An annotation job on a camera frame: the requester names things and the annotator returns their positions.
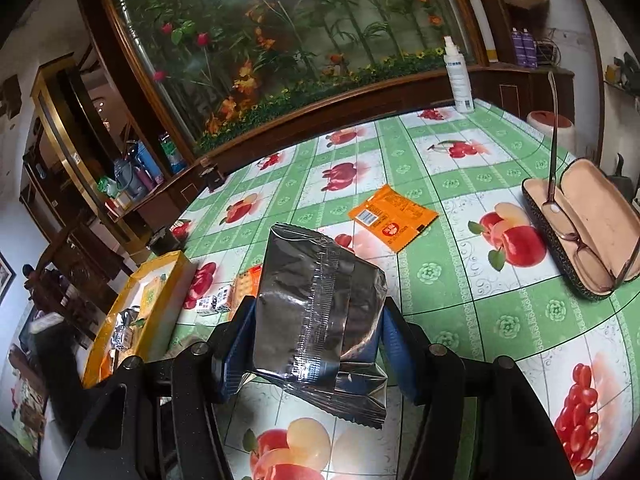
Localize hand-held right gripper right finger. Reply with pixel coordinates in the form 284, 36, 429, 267
380, 297, 576, 480

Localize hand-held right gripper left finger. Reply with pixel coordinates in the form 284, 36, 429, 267
57, 296, 258, 480

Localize large orange cracker packet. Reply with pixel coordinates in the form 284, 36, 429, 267
229, 265, 264, 322

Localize yellow cardboard tray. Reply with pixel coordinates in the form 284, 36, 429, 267
81, 250, 198, 390

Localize silver foil snack packet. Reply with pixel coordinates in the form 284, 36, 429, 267
240, 223, 390, 430

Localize plain orange packet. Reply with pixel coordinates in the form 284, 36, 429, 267
95, 350, 121, 381

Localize orange packet white label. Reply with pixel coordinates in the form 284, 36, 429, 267
348, 184, 440, 253

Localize green fruit print tablecloth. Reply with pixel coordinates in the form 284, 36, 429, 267
165, 97, 640, 480

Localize yellow green snack packet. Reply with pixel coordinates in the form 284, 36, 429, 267
137, 275, 168, 321

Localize crumpled silver packet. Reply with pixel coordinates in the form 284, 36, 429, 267
107, 307, 146, 356

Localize black round container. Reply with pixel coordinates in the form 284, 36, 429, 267
150, 226, 182, 257

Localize small dark wooden box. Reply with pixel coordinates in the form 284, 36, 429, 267
199, 162, 227, 192

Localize carved wooden chair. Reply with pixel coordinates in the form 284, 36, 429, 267
37, 220, 126, 321

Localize grey blue kettle thermos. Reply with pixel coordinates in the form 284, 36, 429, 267
114, 157, 146, 198

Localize clear plastic water bottle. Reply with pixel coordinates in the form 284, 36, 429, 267
159, 132, 188, 176

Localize blue thermos flask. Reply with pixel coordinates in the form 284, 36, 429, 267
135, 141, 163, 186

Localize brown glasses case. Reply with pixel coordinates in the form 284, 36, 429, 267
521, 157, 640, 302

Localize white pink round bin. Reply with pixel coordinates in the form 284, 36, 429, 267
525, 110, 574, 137

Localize white spray bottle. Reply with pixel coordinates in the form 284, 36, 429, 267
443, 35, 476, 114

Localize gold framed glass partition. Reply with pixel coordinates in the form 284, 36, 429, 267
30, 57, 138, 256

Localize glass flower display cabinet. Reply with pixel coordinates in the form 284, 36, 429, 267
75, 0, 576, 186

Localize purple bottle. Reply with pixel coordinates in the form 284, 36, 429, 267
522, 27, 539, 68
510, 27, 526, 67

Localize brown frame eyeglasses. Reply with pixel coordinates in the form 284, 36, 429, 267
542, 71, 632, 295

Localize framed wall painting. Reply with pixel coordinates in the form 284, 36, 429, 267
0, 252, 17, 306

